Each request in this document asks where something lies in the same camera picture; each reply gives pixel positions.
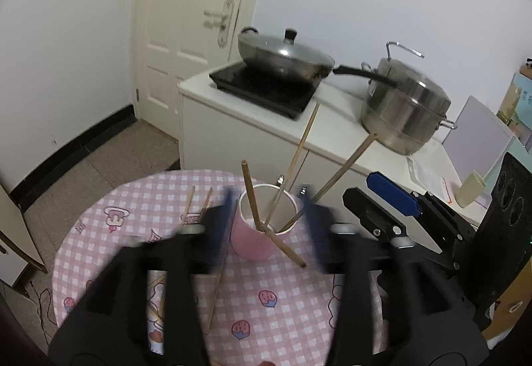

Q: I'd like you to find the pink cup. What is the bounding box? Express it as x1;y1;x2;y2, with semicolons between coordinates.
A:
230;183;301;262

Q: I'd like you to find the pale green cup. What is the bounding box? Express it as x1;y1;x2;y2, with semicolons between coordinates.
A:
454;170;488;209

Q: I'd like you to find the cream door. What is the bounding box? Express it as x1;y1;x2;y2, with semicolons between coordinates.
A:
134;0;277;134

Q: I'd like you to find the pink checked tablecloth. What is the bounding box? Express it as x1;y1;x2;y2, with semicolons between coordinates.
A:
52;169;389;366

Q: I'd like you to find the metal door handle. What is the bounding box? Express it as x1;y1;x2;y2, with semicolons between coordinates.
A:
203;0;236;49

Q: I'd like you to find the steel steamer pot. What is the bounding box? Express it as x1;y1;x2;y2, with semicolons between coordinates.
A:
359;41;458;156

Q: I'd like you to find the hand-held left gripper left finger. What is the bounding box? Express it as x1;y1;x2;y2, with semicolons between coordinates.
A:
48;188;239;354

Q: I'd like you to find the wooden chopstick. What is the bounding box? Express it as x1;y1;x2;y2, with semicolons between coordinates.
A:
182;186;196;222
261;224;307;268
266;174;287;225
311;133;378;204
264;102;321;227
199;187;214;219
203;260;227;334
241;160;262;231
279;184;309;233

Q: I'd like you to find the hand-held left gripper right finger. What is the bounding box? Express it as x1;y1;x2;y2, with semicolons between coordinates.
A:
300;193;489;354

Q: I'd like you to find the steel wok black handle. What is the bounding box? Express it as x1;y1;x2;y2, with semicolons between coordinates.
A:
238;26;400;85

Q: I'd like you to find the white paper sheet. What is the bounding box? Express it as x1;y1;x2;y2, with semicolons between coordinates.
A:
407;156;462;200

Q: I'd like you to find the white side cabinet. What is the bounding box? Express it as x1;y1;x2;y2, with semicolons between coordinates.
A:
0;171;47;296

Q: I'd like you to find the glass wok lid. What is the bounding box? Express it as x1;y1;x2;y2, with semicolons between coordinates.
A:
238;27;335;67

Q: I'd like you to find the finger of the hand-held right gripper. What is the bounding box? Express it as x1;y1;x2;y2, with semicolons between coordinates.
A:
366;172;476;244
342;187;462;267

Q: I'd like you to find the colourful printed box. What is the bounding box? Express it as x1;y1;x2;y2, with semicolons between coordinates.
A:
496;59;532;155

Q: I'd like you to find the white cutting board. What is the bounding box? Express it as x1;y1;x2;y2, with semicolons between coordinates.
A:
441;96;517;184

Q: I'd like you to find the black induction cooktop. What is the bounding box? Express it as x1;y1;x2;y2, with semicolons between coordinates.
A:
209;61;321;120

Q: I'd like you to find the brown cardboard carton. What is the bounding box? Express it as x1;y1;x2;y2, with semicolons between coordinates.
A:
482;262;532;344

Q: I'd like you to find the black cable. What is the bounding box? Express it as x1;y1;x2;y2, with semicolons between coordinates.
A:
27;279;57;333

